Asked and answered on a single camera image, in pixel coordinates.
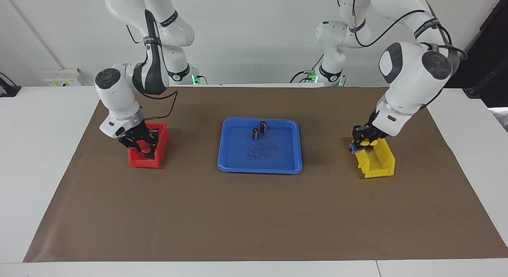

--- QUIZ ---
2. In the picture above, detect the black clamp stand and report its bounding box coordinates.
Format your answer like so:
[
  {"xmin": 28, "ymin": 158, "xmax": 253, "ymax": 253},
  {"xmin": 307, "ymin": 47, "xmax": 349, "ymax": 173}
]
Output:
[{"xmin": 0, "ymin": 73, "xmax": 21, "ymax": 98}]

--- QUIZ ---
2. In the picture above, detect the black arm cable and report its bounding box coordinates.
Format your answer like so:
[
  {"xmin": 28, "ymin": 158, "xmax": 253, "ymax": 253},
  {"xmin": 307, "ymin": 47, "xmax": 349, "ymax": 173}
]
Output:
[
  {"xmin": 126, "ymin": 23, "xmax": 178, "ymax": 122},
  {"xmin": 351, "ymin": 7, "xmax": 468, "ymax": 109}
]

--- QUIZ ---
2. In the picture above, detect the yellow plastic bin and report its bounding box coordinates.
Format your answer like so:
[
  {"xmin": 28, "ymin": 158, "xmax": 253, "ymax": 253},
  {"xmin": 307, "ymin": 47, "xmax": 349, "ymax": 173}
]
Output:
[{"xmin": 351, "ymin": 135, "xmax": 396, "ymax": 179}]

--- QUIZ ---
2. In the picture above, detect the yellow push button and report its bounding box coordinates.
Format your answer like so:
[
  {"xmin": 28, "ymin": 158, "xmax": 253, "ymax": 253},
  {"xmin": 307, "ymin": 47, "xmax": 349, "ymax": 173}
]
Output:
[{"xmin": 349, "ymin": 138, "xmax": 377, "ymax": 154}]

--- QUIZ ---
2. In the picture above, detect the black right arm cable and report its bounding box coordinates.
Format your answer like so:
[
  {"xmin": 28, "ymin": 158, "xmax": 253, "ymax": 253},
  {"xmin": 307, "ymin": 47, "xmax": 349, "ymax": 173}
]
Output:
[{"xmin": 126, "ymin": 23, "xmax": 178, "ymax": 122}]

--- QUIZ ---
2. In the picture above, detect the black background equipment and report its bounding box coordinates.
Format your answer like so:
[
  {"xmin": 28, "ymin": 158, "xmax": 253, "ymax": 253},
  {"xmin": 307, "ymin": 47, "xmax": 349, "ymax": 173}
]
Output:
[{"xmin": 444, "ymin": 0, "xmax": 508, "ymax": 108}]

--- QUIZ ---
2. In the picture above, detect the brown table mat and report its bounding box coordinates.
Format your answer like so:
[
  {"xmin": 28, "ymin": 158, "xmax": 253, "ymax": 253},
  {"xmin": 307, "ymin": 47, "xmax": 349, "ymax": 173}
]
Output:
[{"xmin": 23, "ymin": 85, "xmax": 508, "ymax": 263}]

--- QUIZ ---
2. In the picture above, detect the white wall socket box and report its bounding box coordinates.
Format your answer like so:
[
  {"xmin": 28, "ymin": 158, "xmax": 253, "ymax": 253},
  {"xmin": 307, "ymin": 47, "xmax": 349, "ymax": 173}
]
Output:
[{"xmin": 44, "ymin": 68, "xmax": 82, "ymax": 87}]

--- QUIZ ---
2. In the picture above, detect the red plastic bin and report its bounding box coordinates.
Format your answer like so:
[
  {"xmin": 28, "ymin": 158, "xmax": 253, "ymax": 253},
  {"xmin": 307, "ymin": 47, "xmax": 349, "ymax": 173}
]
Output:
[{"xmin": 128, "ymin": 121, "xmax": 170, "ymax": 169}]

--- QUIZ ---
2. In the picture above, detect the black tripod leg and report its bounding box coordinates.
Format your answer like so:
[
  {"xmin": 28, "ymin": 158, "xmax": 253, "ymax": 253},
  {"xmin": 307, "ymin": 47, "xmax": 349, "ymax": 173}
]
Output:
[{"xmin": 464, "ymin": 67, "xmax": 508, "ymax": 98}]

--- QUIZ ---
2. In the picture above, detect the blue plastic tray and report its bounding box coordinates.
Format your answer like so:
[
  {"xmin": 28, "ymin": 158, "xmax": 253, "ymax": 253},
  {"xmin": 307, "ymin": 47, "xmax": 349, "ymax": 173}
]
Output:
[{"xmin": 217, "ymin": 118, "xmax": 303, "ymax": 175}]

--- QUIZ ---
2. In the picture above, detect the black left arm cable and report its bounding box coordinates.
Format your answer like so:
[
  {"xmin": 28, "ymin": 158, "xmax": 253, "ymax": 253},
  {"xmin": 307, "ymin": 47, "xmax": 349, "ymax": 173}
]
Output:
[{"xmin": 351, "ymin": 7, "xmax": 468, "ymax": 109}]

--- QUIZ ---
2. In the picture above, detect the white grey object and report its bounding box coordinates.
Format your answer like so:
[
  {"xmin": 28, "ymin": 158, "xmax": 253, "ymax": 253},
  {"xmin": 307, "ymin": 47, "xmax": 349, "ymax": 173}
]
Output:
[{"xmin": 490, "ymin": 107, "xmax": 508, "ymax": 131}]

